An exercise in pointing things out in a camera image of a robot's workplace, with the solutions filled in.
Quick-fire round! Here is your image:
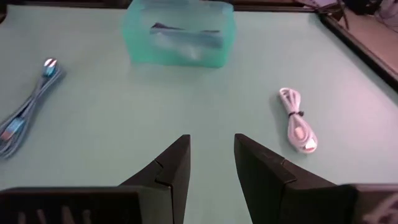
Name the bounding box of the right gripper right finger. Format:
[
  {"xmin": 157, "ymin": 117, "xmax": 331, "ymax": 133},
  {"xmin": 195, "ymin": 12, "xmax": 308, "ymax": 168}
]
[{"xmin": 234, "ymin": 133, "xmax": 398, "ymax": 224}]

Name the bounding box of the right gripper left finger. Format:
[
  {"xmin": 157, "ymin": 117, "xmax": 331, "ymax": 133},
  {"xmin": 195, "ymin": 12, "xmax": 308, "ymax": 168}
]
[{"xmin": 0, "ymin": 134, "xmax": 192, "ymax": 224}]

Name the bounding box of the translucent green plastic bin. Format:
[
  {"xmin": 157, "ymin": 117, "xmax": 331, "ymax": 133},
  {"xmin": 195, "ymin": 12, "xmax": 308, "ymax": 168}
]
[{"xmin": 121, "ymin": 0, "xmax": 236, "ymax": 69}]

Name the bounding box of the white cable with black tie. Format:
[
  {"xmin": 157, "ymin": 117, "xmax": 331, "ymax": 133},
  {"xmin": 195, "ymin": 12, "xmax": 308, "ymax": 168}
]
[{"xmin": 277, "ymin": 87, "xmax": 319, "ymax": 154}]

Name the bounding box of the blue grey braided USB cable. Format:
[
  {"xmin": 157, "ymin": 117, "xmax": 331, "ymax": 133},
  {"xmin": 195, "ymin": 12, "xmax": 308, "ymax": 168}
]
[{"xmin": 0, "ymin": 57, "xmax": 65, "ymax": 159}]

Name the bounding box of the dark USB cable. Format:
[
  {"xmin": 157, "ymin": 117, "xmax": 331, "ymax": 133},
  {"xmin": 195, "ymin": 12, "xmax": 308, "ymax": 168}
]
[{"xmin": 149, "ymin": 22, "xmax": 224, "ymax": 49}]

